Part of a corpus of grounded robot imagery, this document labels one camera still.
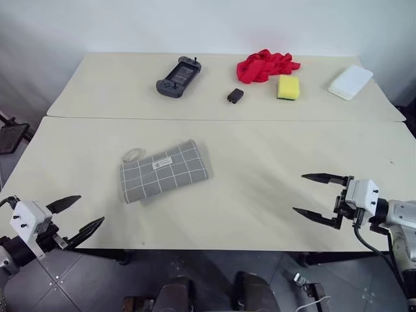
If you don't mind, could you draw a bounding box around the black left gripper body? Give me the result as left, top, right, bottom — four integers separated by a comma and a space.
34, 223, 71, 254

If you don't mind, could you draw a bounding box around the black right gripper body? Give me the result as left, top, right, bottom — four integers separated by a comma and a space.
333, 176, 358, 226

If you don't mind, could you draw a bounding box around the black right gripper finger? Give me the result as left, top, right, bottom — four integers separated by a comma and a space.
301, 173, 348, 188
292, 207, 343, 231

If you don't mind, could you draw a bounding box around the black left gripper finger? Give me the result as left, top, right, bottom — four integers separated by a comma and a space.
45, 195, 82, 214
66, 216, 105, 251

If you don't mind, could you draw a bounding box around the grey checked pouch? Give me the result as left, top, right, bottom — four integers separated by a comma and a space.
119, 138, 215, 205

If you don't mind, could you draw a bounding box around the black mesh metal stand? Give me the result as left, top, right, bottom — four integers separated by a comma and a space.
0, 110, 32, 155

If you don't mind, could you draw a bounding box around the yellow sponge with dark base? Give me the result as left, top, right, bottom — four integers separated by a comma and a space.
276, 75, 300, 101

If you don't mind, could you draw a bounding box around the dark rounded shape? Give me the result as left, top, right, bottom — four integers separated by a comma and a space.
158, 275, 193, 312
231, 270, 278, 312

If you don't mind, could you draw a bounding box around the white plastic box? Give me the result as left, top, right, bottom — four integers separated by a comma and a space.
328, 64, 374, 101

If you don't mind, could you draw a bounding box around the small black charger adapter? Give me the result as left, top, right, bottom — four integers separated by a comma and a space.
226, 88, 245, 105

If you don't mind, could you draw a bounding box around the red crumpled cloth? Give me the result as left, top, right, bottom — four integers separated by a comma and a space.
236, 49, 302, 86

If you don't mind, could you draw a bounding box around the grey handheld game controller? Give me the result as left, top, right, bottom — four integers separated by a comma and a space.
155, 56, 202, 99

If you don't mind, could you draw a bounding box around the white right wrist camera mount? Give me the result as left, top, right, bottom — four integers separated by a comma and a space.
344, 178, 380, 216

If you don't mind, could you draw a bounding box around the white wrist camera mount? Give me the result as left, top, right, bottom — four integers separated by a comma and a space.
344, 178, 380, 216
8, 200, 53, 258

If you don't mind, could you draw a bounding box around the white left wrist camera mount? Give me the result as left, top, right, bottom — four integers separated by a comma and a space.
8, 200, 53, 258

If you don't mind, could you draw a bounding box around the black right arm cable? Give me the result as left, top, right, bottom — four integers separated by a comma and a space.
352, 207, 413, 298

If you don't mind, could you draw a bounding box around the black floor bracket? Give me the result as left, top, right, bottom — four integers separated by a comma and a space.
285, 268, 330, 312

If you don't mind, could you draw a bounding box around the thin white floor cable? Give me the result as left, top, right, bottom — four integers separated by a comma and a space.
297, 294, 333, 312

